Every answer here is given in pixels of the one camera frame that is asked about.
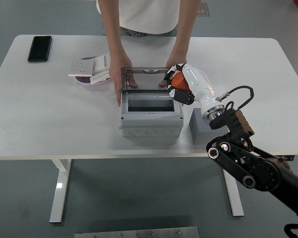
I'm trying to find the white table leg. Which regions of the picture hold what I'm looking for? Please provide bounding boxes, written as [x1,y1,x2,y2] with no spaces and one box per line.
[49,159,72,224]
[222,168,244,217]

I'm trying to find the white wall switch panel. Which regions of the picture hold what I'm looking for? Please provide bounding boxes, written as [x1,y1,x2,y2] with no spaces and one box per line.
[90,53,112,85]

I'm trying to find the purple shallow dish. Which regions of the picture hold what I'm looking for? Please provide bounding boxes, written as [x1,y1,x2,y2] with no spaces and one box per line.
[74,56,112,86]

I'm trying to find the black smartphone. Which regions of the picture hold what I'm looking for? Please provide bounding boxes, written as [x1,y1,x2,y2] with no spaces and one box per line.
[27,35,52,63]

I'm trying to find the grey metal plate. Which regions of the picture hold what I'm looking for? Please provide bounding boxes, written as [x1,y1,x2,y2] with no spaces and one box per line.
[74,226,199,238]

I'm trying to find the grey plastic junction box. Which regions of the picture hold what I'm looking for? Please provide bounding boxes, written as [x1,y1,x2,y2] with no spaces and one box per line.
[119,92,184,138]

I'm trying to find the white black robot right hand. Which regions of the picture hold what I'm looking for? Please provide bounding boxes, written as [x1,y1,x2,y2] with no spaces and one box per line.
[163,63,225,118]

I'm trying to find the person's left hand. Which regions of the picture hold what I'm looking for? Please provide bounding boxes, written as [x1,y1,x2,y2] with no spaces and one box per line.
[158,56,188,88]

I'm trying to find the white wall socket plate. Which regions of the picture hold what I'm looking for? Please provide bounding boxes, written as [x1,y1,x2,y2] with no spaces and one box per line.
[68,59,95,77]

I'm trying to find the person's right hand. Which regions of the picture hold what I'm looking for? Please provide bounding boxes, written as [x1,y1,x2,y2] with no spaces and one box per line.
[108,56,139,107]

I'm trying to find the orange cylindrical battery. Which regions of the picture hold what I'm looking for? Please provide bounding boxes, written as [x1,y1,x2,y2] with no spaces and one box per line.
[170,71,191,91]

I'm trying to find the grey block battery holder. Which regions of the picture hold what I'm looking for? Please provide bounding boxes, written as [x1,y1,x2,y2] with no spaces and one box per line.
[189,108,230,146]

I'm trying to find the person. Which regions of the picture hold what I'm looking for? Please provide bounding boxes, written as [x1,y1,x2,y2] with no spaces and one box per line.
[96,0,202,37]

